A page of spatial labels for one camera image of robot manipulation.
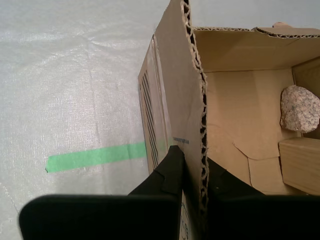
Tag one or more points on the pinkish speckled granite rock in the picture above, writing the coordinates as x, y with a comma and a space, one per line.
300, 110

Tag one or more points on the light wooden block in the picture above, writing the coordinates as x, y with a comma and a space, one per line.
300, 162

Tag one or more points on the long green tape strip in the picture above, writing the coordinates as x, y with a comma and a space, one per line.
95, 157

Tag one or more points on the brown cardboard box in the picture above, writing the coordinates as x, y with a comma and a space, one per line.
180, 100

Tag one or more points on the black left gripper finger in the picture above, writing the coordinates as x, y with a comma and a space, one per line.
250, 217
100, 217

